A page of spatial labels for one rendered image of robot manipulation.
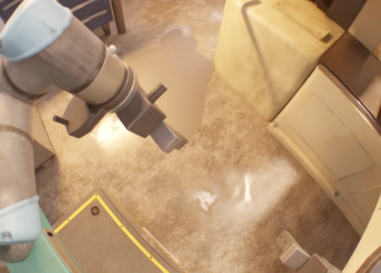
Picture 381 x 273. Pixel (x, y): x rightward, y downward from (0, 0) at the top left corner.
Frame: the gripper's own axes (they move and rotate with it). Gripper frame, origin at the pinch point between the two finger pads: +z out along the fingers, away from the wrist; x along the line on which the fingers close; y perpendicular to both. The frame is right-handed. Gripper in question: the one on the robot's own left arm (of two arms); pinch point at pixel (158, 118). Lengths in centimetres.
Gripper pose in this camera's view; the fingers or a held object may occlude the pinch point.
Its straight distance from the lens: 40.8
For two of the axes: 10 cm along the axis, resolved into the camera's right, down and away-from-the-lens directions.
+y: 7.2, -6.9, -0.5
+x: -6.1, -6.7, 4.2
